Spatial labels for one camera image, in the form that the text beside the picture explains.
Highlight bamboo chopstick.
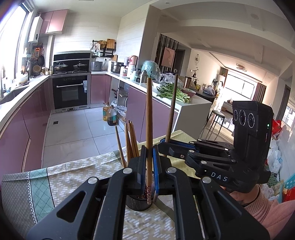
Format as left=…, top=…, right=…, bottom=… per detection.
left=132, top=123, right=140, bottom=157
left=146, top=78, right=152, bottom=205
left=125, top=123, right=133, bottom=162
left=128, top=121, right=137, bottom=157
left=165, top=74, right=178, bottom=143
left=115, top=128, right=126, bottom=168

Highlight pink sleeve right forearm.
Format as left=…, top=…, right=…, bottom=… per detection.
left=241, top=186, right=294, bottom=239

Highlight kitchen window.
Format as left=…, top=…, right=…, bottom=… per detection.
left=1, top=1, right=34, bottom=83

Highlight right hand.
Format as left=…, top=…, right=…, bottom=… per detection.
left=222, top=184, right=260, bottom=205

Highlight yellow cloth mat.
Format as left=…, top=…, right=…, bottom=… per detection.
left=138, top=129, right=201, bottom=179

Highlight black bar stool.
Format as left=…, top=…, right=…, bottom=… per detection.
left=203, top=110, right=225, bottom=140

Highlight black mesh utensil cup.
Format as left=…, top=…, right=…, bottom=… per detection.
left=126, top=195, right=157, bottom=212

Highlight green leafy vegetables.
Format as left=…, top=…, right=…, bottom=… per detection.
left=157, top=83, right=190, bottom=103

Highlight patterned green beige tablecloth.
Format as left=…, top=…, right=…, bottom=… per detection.
left=0, top=149, right=185, bottom=240

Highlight dark sauce bottle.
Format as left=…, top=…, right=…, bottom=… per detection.
left=107, top=105, right=117, bottom=126

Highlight mint green appliance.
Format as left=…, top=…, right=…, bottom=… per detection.
left=141, top=61, right=161, bottom=81

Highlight cooking oil bottle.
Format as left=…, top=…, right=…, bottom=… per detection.
left=103, top=102, right=110, bottom=121

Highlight steel stock pot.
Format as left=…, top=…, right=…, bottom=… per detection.
left=110, top=61, right=124, bottom=74

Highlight black built-in oven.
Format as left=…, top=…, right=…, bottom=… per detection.
left=52, top=74, right=90, bottom=112

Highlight black range hood stove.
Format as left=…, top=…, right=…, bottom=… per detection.
left=53, top=51, right=91, bottom=75

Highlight white water heater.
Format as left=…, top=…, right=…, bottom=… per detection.
left=28, top=16, right=43, bottom=43

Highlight wall spice rack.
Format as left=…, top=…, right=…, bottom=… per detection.
left=90, top=39, right=117, bottom=59

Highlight pink upper wall cabinet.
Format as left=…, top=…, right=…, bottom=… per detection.
left=40, top=9, right=68, bottom=35

